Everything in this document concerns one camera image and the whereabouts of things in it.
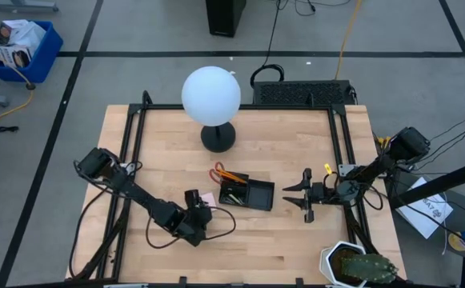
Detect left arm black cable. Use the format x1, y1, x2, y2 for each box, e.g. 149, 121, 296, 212
67, 184, 113, 280

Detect black diagonal beam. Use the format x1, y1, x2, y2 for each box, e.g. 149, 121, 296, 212
387, 155, 465, 210

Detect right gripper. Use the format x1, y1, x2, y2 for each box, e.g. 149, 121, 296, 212
281, 167, 337, 224

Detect black mesh desk organizer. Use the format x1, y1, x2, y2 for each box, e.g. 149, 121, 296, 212
218, 170, 276, 212

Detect cactus in white pot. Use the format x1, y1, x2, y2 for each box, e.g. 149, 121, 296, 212
319, 240, 400, 288

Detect black hanging cable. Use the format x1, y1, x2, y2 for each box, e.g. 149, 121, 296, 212
249, 0, 287, 90

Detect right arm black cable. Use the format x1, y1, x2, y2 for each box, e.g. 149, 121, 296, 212
360, 186, 385, 212

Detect black metal table frame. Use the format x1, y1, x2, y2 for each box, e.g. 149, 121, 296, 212
95, 90, 377, 288

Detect yellow floor cable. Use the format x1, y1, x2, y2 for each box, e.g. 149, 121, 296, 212
0, 34, 36, 127

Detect blue plastic bin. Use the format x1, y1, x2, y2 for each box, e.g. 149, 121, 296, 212
0, 18, 64, 84

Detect red-handled scissors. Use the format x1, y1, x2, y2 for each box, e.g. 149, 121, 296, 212
209, 161, 230, 186

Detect black computer tower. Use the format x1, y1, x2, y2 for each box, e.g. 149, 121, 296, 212
204, 0, 248, 38

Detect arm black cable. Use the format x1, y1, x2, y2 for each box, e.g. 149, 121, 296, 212
360, 186, 385, 212
67, 184, 113, 280

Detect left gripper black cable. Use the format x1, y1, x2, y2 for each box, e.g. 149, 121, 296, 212
145, 205, 238, 250

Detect yellow and blue round object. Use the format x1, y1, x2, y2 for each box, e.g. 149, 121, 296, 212
447, 229, 465, 254

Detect yellow hanging cable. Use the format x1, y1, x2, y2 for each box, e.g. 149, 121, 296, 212
334, 0, 363, 80

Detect white printed paper sheet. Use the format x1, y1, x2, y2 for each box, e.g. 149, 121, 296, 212
396, 176, 455, 240

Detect white globe table lamp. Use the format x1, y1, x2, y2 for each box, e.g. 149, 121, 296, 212
181, 66, 242, 154

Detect black mesh-top computer case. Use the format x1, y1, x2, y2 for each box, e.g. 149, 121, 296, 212
251, 78, 357, 107

